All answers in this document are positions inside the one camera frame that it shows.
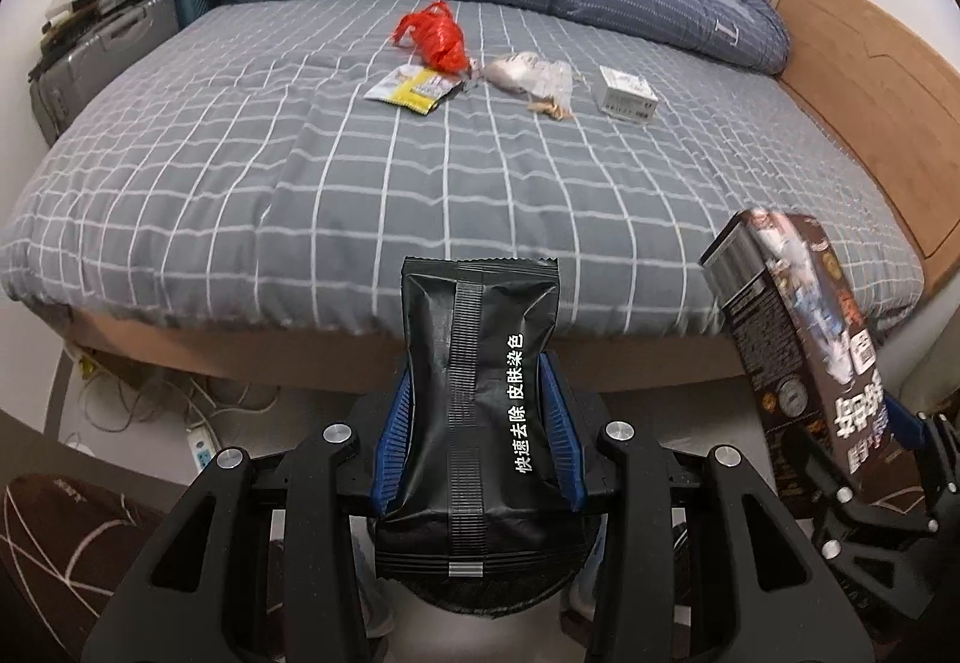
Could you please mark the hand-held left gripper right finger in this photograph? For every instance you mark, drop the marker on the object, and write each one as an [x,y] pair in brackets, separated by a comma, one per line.
[559,438]

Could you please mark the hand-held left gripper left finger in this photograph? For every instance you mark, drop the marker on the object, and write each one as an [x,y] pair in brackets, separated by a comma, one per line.
[390,453]

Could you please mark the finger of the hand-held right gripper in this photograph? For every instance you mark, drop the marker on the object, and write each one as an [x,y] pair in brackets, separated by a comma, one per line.
[885,558]
[904,419]

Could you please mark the black foil packet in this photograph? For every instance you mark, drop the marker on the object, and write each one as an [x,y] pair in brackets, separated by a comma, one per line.
[465,348]

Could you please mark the brown cookie box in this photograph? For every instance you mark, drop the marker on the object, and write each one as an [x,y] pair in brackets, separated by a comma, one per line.
[787,333]

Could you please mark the tan nut shells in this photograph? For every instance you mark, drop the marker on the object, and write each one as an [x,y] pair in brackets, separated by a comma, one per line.
[551,108]

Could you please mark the small white box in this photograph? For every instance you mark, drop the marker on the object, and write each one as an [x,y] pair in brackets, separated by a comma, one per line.
[626,93]

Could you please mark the clear plastic wrapper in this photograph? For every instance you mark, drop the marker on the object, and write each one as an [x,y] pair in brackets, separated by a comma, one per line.
[556,82]

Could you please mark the yellow snack packet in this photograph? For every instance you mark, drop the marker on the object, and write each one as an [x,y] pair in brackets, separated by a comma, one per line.
[412,89]

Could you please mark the red plastic bag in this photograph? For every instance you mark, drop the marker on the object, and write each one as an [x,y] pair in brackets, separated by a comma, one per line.
[439,37]

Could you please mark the white power strip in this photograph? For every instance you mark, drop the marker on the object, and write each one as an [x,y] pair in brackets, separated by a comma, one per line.
[201,449]

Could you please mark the bed with grey checked sheet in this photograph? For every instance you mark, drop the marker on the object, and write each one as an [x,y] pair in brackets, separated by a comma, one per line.
[225,198]

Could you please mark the wooden headboard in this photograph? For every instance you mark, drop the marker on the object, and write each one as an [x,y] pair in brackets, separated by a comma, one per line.
[885,108]

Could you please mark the brown patterned mat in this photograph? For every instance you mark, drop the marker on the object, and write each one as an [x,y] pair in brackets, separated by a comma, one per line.
[67,543]

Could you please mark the grey suitcase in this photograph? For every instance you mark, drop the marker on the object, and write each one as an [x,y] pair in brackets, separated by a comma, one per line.
[97,55]

